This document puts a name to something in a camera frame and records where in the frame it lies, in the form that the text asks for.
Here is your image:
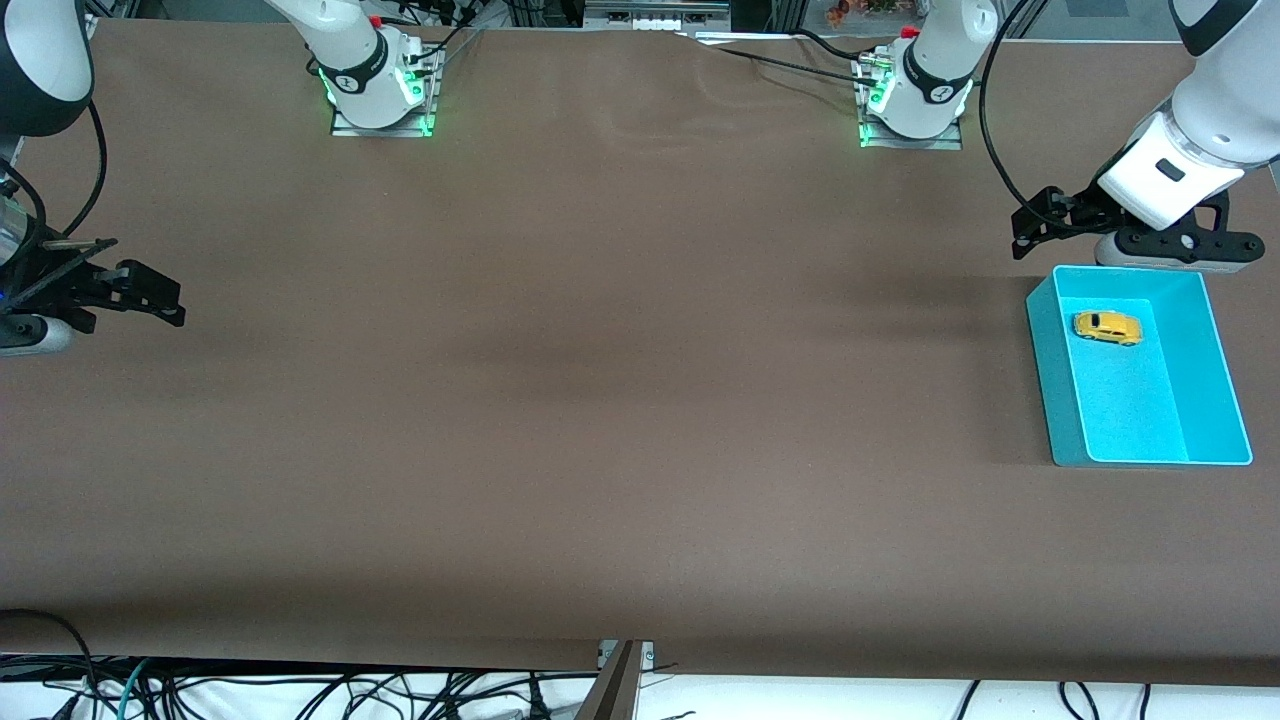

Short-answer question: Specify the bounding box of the teal floor cable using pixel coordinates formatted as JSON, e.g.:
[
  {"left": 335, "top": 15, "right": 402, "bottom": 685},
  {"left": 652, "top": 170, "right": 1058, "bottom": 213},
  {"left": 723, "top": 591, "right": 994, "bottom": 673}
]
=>
[{"left": 115, "top": 658, "right": 151, "bottom": 720}]

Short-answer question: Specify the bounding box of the teal plastic bin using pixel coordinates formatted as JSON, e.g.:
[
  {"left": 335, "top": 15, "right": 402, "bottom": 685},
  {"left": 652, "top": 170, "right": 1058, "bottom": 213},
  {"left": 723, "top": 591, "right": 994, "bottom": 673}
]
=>
[{"left": 1025, "top": 264, "right": 1254, "bottom": 468}]

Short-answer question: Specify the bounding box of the long black base cable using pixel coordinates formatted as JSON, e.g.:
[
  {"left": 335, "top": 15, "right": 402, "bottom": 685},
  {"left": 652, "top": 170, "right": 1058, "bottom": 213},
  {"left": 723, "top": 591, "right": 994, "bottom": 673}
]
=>
[{"left": 685, "top": 33, "right": 886, "bottom": 87}]

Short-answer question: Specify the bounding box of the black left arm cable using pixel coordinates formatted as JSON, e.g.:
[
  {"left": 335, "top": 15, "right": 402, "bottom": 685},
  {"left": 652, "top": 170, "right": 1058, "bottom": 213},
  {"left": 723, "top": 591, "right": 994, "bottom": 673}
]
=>
[{"left": 979, "top": 0, "right": 1047, "bottom": 217}]

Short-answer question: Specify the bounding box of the silver table bracket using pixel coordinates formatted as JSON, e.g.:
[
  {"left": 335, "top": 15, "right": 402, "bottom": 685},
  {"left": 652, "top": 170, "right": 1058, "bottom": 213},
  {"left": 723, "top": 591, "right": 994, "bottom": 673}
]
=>
[{"left": 598, "top": 640, "right": 656, "bottom": 673}]

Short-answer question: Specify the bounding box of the looped black floor cable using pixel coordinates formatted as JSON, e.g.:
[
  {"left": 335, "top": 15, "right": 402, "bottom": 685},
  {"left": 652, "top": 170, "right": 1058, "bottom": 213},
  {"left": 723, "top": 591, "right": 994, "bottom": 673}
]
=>
[{"left": 0, "top": 608, "right": 96, "bottom": 691}]

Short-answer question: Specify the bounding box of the brown table cover sheet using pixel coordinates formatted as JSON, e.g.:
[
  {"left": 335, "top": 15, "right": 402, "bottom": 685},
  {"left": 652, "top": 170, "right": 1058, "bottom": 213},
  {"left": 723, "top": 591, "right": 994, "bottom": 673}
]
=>
[{"left": 0, "top": 18, "right": 1280, "bottom": 689}]

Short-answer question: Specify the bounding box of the orange background object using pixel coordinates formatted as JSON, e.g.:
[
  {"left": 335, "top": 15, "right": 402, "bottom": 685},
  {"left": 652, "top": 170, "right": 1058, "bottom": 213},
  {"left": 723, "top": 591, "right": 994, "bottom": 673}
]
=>
[{"left": 828, "top": 0, "right": 901, "bottom": 26}]

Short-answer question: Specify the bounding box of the yellow beetle toy car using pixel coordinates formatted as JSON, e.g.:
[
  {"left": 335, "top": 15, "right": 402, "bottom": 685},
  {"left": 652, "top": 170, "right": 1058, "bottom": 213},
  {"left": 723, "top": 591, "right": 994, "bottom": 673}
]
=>
[{"left": 1072, "top": 310, "right": 1144, "bottom": 348}]

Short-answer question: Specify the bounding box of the white power strip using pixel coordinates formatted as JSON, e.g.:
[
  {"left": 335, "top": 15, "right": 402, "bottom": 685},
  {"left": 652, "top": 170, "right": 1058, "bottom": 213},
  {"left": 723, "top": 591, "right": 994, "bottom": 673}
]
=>
[{"left": 583, "top": 0, "right": 733, "bottom": 33}]

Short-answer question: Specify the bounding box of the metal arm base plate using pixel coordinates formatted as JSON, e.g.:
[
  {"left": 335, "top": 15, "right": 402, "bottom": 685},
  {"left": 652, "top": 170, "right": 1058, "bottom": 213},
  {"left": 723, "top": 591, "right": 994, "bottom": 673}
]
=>
[
  {"left": 330, "top": 45, "right": 438, "bottom": 139},
  {"left": 858, "top": 55, "right": 964, "bottom": 151}
]

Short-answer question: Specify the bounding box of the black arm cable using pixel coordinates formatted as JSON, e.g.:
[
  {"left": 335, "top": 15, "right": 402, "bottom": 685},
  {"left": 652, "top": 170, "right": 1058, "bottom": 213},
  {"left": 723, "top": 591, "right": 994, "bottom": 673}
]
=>
[
  {"left": 979, "top": 0, "right": 1047, "bottom": 217},
  {"left": 65, "top": 98, "right": 109, "bottom": 239}
]

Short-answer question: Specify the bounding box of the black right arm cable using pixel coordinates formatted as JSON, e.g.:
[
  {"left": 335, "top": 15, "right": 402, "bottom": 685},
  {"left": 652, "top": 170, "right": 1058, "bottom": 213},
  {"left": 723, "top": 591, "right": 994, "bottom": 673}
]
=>
[{"left": 65, "top": 98, "right": 109, "bottom": 239}]

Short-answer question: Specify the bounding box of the grey metal table leg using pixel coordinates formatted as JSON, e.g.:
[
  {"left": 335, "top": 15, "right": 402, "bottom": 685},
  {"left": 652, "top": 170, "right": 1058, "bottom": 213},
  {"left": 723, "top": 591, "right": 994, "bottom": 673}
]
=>
[{"left": 575, "top": 640, "right": 646, "bottom": 720}]

